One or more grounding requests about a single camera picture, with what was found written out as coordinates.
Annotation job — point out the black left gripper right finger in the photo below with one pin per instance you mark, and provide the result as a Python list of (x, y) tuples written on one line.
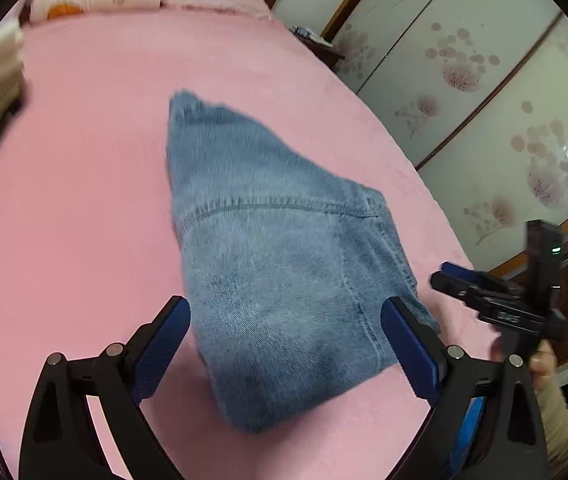
[(483, 420)]

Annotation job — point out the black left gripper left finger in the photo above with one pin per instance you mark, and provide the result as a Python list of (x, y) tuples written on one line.
[(60, 440)]

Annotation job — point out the blue denim jacket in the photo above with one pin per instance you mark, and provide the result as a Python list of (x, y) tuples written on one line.
[(286, 266)]

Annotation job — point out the beige right sleeve forearm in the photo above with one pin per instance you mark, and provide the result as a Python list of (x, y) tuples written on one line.
[(554, 412)]

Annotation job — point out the right hand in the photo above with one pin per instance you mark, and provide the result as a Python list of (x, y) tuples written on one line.
[(542, 367)]

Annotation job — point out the pink bed sheet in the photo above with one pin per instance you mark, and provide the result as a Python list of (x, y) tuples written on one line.
[(87, 250)]

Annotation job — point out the floral sliding wardrobe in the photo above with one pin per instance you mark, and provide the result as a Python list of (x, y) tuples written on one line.
[(475, 93)]

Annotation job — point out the dark wooden nightstand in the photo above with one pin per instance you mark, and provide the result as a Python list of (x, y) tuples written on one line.
[(322, 49)]

